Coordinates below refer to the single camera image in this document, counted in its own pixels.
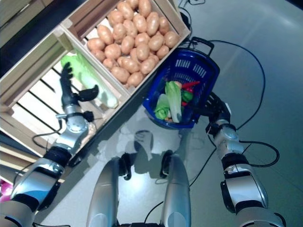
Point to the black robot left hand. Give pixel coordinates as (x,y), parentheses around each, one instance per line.
(67,97)

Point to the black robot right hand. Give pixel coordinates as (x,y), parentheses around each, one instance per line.
(216,108)

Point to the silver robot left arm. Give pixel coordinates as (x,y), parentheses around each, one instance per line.
(35,175)

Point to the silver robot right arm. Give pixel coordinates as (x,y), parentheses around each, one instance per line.
(246,184)

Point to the blue plastic shopping basket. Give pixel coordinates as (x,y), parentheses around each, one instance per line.
(206,71)

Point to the green bell pepper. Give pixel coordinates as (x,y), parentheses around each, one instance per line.
(187,95)
(160,114)

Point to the small red chili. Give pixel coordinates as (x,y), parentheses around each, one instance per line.
(184,103)

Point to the long red chili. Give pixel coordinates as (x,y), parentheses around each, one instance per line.
(191,84)

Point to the small napa cabbage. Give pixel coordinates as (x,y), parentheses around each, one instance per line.
(175,104)

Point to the small beige vegetable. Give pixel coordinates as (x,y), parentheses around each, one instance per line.
(178,84)

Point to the wide slatted wooden crate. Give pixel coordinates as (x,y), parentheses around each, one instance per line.
(35,59)

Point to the pile of brown potatoes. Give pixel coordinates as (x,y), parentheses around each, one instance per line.
(132,35)

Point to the wooden potato crate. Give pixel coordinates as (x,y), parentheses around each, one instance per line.
(175,16)

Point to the pile of purple white turnips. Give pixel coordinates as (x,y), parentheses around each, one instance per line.
(4,189)

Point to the wooden display rack dark frame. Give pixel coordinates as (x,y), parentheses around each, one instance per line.
(106,134)

